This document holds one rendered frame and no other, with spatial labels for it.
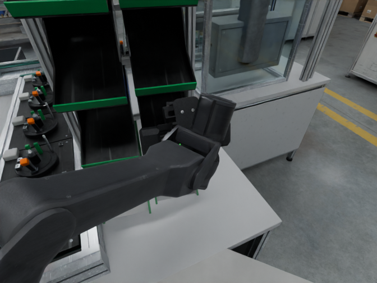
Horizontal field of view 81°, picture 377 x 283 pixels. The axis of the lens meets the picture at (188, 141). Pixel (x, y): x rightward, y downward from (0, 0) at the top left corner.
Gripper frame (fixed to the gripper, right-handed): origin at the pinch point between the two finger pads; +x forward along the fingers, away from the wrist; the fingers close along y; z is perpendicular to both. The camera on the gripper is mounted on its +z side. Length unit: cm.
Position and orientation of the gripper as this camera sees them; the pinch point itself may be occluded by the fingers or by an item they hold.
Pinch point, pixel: (181, 129)
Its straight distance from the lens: 50.3
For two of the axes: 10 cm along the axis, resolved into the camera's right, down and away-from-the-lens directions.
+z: -0.7, -9.2, -3.8
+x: -2.3, -3.5, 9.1
